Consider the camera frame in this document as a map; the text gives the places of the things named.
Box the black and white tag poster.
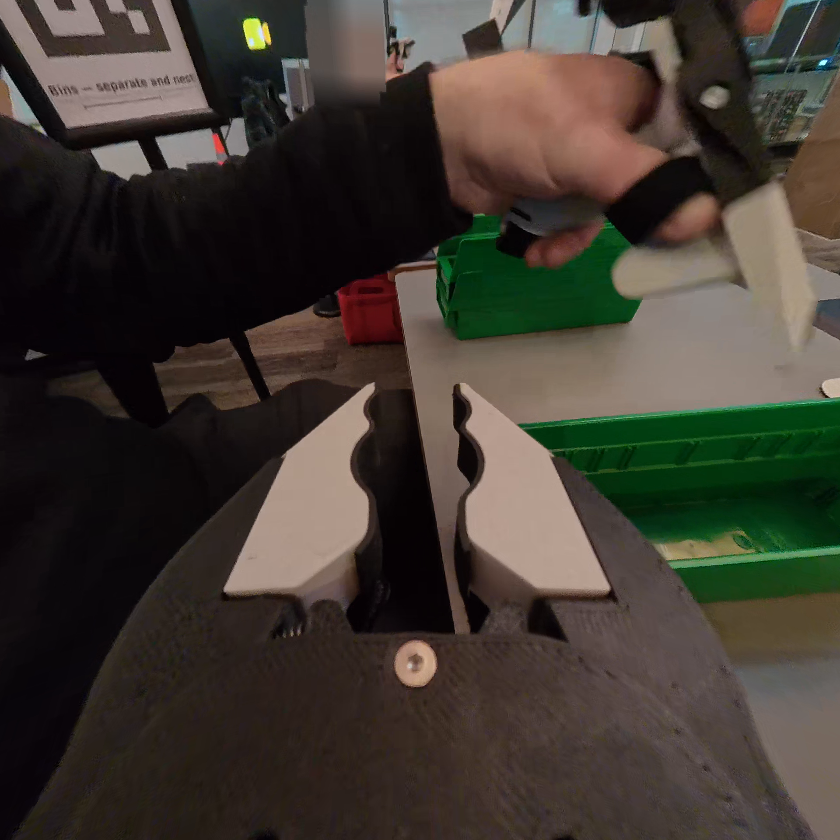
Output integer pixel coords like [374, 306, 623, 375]
[0, 0, 214, 132]

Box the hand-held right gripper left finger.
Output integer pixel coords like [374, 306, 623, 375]
[223, 382, 380, 603]

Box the person's left hand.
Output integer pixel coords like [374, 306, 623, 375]
[428, 51, 724, 270]

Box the red plastic crate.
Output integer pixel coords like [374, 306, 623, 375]
[336, 274, 404, 347]

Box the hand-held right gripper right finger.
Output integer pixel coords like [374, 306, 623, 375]
[453, 382, 613, 618]

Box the person's left forearm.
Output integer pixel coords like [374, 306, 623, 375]
[0, 62, 475, 375]

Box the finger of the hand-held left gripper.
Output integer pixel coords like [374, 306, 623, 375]
[722, 180, 819, 352]
[612, 235, 750, 301]

